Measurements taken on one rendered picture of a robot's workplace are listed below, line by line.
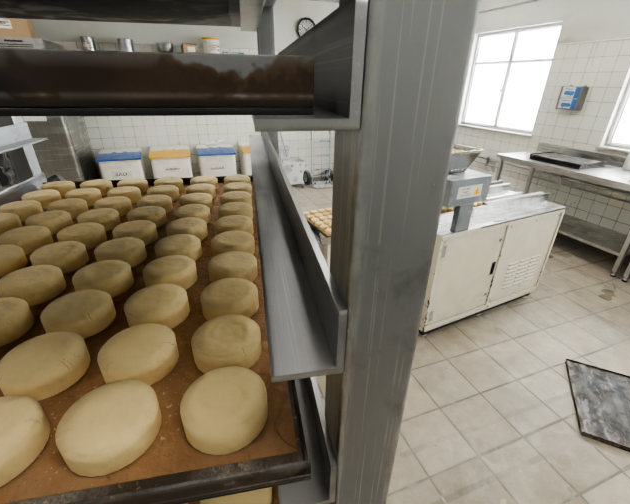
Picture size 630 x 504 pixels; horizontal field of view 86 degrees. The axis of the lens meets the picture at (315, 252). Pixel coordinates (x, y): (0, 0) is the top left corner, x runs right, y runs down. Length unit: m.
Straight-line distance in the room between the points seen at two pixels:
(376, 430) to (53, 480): 0.17
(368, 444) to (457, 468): 1.90
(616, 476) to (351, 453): 2.27
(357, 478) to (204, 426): 0.08
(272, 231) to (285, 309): 0.10
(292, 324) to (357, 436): 0.06
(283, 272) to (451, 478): 1.89
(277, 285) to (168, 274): 0.19
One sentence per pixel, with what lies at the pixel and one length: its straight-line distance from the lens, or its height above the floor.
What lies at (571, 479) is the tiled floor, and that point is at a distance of 2.29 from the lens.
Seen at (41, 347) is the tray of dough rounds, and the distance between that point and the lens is 0.31.
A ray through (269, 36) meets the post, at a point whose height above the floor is 1.75.
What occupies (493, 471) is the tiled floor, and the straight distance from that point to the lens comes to 2.14.
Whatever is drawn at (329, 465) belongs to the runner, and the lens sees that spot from 0.19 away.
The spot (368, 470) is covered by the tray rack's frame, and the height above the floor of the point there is 1.51.
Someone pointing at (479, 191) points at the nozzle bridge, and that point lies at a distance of 2.32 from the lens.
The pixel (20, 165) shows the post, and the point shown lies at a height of 1.54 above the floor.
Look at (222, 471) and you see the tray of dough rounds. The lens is 0.22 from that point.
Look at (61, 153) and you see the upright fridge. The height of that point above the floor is 0.87.
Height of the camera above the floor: 1.68
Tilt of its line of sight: 27 degrees down
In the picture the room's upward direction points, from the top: 1 degrees clockwise
